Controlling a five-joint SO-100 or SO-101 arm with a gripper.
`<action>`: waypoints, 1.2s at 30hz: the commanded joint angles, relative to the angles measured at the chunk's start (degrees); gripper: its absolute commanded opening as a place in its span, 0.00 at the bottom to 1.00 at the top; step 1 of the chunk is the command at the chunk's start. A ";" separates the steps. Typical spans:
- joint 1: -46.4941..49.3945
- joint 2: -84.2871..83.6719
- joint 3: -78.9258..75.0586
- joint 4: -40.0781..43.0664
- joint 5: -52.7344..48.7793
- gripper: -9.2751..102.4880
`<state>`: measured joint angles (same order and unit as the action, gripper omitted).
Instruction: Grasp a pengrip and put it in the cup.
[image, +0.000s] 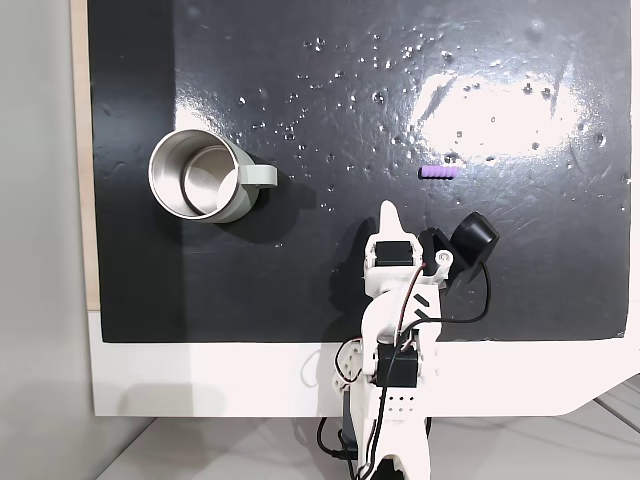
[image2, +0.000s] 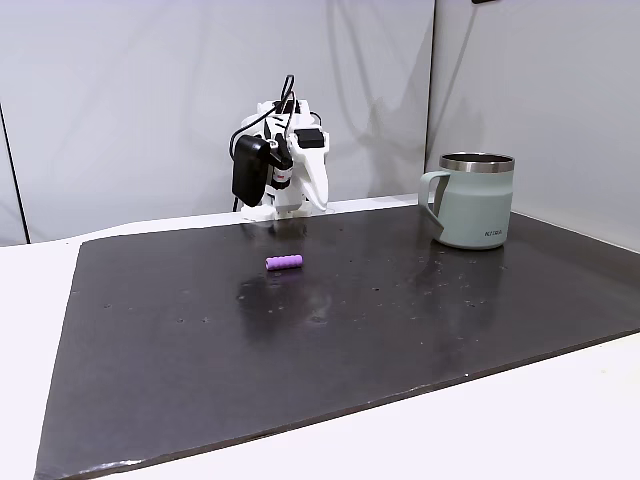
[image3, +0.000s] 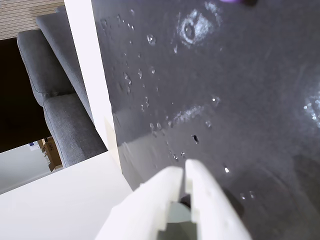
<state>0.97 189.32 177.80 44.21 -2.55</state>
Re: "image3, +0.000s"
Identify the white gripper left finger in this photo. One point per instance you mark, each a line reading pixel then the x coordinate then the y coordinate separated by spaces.
pixel 147 207

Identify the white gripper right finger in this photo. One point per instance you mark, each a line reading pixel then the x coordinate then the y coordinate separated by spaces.
pixel 212 210

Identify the brown cardboard box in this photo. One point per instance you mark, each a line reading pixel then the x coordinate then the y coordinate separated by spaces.
pixel 51 152

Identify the dark grey plastic mat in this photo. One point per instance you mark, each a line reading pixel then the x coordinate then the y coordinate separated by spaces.
pixel 215 95

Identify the grey fabric sofa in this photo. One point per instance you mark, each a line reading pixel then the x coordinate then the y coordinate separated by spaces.
pixel 60 100

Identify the purple pen grip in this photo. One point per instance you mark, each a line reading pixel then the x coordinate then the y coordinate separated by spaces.
pixel 231 1

